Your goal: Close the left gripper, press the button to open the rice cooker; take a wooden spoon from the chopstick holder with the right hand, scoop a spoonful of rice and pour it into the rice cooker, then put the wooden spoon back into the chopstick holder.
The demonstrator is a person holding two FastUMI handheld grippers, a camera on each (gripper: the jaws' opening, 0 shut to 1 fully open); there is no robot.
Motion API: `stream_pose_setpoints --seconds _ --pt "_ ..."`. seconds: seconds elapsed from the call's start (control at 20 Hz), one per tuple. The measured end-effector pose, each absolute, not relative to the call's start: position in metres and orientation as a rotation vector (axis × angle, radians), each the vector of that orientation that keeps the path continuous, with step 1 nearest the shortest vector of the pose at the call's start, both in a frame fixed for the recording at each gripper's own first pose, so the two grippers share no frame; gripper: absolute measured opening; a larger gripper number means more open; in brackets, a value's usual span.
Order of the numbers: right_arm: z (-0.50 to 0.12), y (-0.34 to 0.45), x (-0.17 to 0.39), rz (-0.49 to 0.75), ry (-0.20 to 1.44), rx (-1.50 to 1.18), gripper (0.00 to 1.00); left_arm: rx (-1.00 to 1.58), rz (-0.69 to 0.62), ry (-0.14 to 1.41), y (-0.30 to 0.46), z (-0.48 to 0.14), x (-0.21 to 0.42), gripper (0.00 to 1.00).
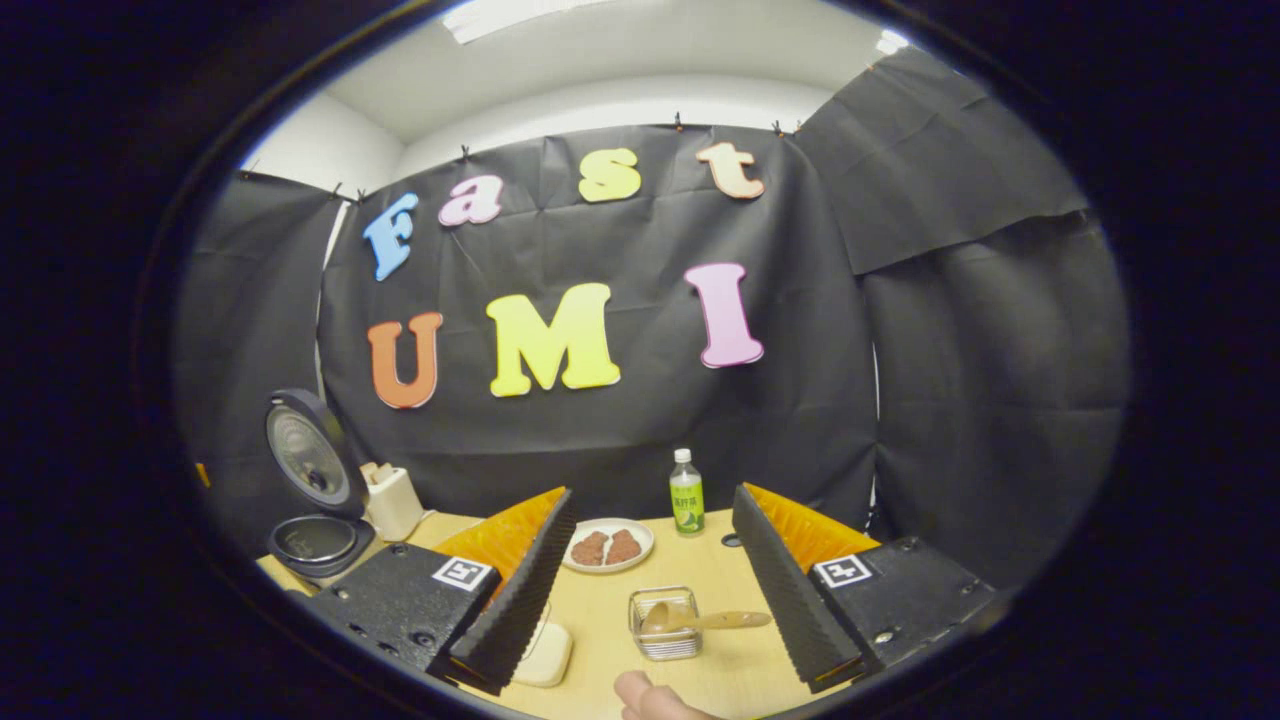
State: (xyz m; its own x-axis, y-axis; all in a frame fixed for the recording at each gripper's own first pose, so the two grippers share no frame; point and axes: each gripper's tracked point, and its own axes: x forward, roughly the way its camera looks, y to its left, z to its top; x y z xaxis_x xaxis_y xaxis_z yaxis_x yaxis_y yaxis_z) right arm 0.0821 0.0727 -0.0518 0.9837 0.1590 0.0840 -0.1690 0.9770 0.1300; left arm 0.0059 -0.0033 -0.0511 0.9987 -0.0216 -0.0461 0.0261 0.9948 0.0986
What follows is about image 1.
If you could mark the brown meat piece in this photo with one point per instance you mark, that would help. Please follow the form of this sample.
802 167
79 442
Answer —
623 546
590 548

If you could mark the white round plate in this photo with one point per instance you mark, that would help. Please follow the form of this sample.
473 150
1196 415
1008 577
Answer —
640 535

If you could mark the black and silver rice cooker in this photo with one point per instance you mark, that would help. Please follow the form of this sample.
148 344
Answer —
312 545

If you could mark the large ceiling light panel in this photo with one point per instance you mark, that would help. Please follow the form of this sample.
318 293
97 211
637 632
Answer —
510 15

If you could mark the white toaster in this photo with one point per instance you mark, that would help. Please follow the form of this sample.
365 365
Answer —
397 510

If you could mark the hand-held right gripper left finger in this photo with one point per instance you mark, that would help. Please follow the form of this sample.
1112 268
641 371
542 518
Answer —
520 600

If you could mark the small ceiling light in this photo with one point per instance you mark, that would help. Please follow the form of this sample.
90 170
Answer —
892 41

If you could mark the black backdrop cloth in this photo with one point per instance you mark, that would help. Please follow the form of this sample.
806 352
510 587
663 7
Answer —
620 440

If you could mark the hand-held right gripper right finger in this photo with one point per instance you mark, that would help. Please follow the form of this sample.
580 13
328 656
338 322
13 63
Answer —
790 600

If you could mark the toast slice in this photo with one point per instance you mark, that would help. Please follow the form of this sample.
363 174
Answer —
375 473

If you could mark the orange object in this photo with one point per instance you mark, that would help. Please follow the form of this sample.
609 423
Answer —
203 475

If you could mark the green drink bottle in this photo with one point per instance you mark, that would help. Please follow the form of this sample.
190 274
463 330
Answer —
686 500

